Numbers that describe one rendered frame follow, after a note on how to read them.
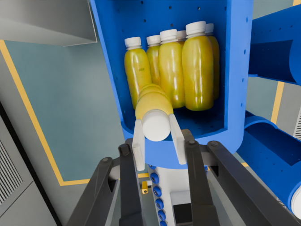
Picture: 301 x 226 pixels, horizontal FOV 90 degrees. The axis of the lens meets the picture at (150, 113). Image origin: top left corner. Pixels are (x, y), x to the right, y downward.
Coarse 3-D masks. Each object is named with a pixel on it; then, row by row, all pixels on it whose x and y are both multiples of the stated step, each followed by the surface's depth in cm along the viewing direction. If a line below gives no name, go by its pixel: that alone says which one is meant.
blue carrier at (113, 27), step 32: (96, 0) 29; (128, 0) 38; (160, 0) 40; (192, 0) 38; (224, 0) 33; (128, 32) 40; (224, 32) 35; (224, 64) 37; (128, 96) 42; (224, 96) 40; (128, 128) 32; (192, 128) 38; (224, 128) 26; (160, 160) 27
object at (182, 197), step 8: (176, 192) 69; (184, 192) 68; (176, 200) 65; (184, 200) 65; (176, 208) 61; (184, 208) 60; (176, 216) 58; (184, 216) 57; (176, 224) 55; (184, 224) 55; (192, 224) 56
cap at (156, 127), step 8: (152, 112) 21; (144, 120) 20; (152, 120) 20; (160, 120) 20; (168, 120) 21; (144, 128) 20; (152, 128) 20; (160, 128) 20; (168, 128) 20; (152, 136) 21; (160, 136) 21
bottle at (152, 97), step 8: (144, 88) 32; (152, 88) 29; (160, 88) 32; (144, 96) 25; (152, 96) 24; (160, 96) 24; (144, 104) 23; (152, 104) 22; (160, 104) 22; (168, 104) 24; (136, 112) 24; (144, 112) 22; (160, 112) 22; (168, 112) 23
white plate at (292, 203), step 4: (300, 188) 56; (296, 192) 57; (300, 192) 56; (292, 196) 58; (296, 196) 57; (300, 196) 57; (292, 200) 58; (296, 200) 58; (300, 200) 58; (292, 204) 59; (296, 204) 58; (300, 204) 58; (292, 208) 60; (296, 208) 59; (300, 208) 59; (296, 212) 60; (300, 212) 60; (300, 216) 61
